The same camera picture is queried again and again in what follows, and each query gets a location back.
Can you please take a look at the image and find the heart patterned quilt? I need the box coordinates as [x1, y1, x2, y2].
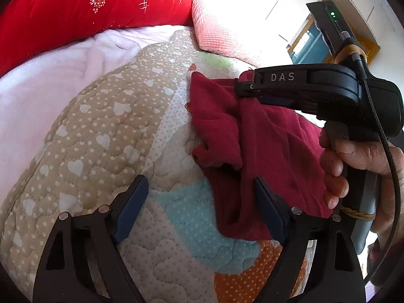
[1, 28, 281, 302]

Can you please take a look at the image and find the wooden door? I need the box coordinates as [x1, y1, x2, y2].
[355, 33, 381, 66]

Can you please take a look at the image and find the white wardrobe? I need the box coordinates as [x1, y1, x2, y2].
[236, 0, 396, 44]

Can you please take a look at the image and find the red floral pillow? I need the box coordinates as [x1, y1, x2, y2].
[1, 0, 192, 75]

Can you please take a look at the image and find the black tracker box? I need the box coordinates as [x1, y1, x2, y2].
[306, 0, 367, 64]

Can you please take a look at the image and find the white fleece blanket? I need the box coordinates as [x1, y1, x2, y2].
[1, 25, 180, 198]

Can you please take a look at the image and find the pink ribbed pillow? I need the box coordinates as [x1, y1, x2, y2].
[192, 0, 264, 66]

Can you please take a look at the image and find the right hand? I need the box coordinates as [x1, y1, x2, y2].
[319, 131, 394, 248]

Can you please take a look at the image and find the teal door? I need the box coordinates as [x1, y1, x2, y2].
[290, 22, 329, 64]

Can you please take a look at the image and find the black braided cable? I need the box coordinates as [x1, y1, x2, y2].
[350, 53, 402, 286]

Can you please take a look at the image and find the dark red garment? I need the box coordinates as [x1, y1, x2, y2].
[188, 72, 331, 241]

